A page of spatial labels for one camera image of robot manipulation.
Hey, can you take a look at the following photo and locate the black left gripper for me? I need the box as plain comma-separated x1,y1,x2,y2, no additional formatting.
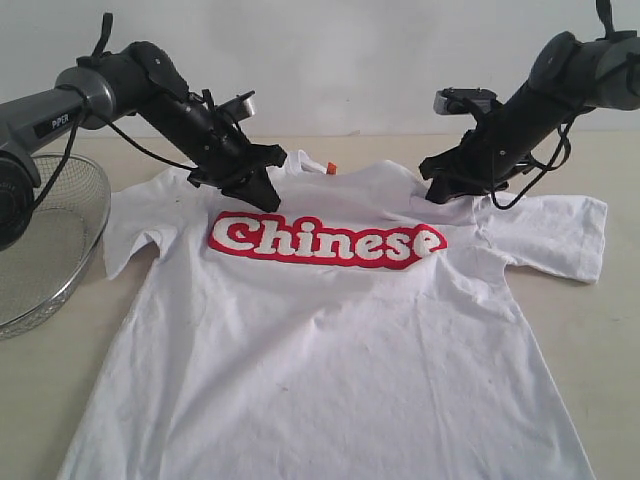
185,107,287,210

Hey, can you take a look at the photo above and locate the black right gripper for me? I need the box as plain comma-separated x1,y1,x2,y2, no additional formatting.
419,107,538,204

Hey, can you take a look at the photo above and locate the white t-shirt red Chinese logo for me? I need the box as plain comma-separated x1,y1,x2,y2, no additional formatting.
59,151,607,479

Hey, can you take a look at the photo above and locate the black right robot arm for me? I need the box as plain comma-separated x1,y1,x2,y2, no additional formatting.
419,31,639,204

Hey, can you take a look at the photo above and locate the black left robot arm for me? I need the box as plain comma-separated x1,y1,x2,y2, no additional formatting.
1,41,286,249

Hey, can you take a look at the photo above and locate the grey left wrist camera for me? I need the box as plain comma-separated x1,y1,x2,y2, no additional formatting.
216,90,256,122

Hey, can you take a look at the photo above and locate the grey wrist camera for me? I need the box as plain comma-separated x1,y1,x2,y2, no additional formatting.
433,88,497,116
216,90,256,122

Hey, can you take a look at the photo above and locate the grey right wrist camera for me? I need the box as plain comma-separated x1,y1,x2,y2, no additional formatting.
433,88,497,116

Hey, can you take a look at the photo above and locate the metal wire mesh basket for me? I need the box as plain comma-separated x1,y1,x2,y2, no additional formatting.
1,155,111,340

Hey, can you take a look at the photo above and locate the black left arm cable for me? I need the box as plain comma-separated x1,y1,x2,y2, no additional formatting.
34,12,201,211

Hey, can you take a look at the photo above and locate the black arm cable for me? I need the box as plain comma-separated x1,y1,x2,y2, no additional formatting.
34,12,201,211
487,0,640,211

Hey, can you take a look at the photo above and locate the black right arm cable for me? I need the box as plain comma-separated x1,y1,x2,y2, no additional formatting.
487,0,640,211

